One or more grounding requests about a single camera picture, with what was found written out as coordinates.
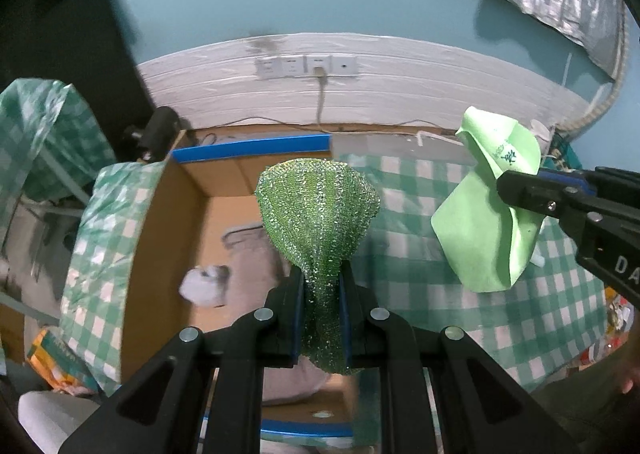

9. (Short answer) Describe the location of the green checkered plastic sheet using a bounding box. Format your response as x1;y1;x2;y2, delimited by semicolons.
0;78;117;255

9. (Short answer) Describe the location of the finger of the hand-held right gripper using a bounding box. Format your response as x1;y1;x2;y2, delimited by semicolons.
537;167;640;195
496;170;601;222

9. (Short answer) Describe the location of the teal plastic basket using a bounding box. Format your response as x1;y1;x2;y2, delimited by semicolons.
542;139;581;170

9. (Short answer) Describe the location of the person's dark green clothing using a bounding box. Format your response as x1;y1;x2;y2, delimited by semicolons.
525;344;640;454

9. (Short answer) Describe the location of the brown cardboard box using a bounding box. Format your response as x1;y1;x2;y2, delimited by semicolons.
119;134;358;439

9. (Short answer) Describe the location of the yellow orange packet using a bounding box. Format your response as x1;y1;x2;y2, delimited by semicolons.
27;327;101;395

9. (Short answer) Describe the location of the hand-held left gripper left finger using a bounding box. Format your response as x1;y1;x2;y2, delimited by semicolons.
59;267;306;454

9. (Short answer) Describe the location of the pile of colourful packets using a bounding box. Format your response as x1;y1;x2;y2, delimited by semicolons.
580;284;636;370

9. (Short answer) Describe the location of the grey plug cable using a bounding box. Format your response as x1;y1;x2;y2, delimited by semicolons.
312;67;329;125

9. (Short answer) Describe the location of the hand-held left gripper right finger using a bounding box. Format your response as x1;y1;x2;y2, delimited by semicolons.
340;264;581;454

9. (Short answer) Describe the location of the white grey sock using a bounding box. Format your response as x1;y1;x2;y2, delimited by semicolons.
179;264;232;307

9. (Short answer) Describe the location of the light green cleaning cloth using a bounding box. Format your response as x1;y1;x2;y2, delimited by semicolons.
431;106;543;293

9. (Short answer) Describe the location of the black cylindrical camera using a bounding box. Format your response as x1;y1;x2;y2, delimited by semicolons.
125;107;183;162

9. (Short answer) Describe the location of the grey brown sock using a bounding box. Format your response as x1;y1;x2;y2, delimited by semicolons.
221;227;331;406

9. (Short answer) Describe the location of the beige corrugated hose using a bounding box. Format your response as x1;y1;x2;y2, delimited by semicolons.
575;9;630;127

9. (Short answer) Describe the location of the green glitter scouring cloth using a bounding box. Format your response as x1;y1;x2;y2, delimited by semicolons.
255;159;382;376

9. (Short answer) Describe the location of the green checkered tablecloth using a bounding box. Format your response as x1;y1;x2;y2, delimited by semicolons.
60;151;608;395

